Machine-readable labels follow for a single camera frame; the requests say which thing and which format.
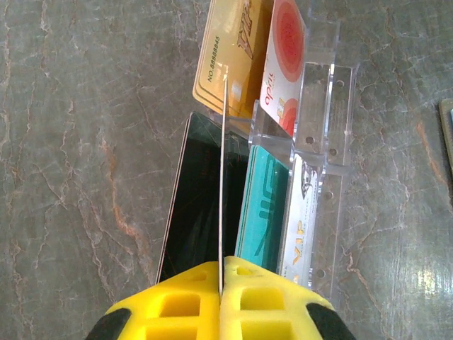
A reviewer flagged gold VIP card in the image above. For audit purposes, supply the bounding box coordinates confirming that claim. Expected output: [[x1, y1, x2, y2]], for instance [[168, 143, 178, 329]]
[[192, 0, 270, 118]]

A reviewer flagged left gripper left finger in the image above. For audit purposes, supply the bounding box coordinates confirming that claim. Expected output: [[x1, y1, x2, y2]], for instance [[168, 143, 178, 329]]
[[84, 261, 222, 340]]

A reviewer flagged red VIP card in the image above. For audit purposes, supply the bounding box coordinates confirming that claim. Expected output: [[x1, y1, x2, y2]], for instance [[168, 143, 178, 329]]
[[217, 74, 229, 297]]

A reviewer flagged grey card holder wallet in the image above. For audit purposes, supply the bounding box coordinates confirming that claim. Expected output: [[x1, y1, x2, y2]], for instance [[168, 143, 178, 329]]
[[438, 98, 453, 164]]

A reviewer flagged clear acrylic card stand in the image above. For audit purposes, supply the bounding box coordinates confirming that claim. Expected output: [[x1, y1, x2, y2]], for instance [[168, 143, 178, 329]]
[[208, 0, 360, 309]]

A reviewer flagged teal card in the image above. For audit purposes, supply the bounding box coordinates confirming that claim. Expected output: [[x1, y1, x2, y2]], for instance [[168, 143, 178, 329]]
[[233, 144, 292, 274]]

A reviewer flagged white card red circle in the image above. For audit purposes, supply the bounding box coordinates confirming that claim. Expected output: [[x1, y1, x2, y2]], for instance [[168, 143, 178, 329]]
[[259, 0, 307, 137]]

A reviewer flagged black card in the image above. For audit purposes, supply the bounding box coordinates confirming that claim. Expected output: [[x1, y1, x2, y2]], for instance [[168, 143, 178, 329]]
[[155, 111, 249, 285]]

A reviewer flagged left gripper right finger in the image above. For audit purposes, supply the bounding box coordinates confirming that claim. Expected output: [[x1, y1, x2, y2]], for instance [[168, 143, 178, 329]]
[[222, 255, 358, 340]]

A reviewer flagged silver white VIP card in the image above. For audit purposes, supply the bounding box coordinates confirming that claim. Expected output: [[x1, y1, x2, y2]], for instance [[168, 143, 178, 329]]
[[277, 152, 321, 288]]

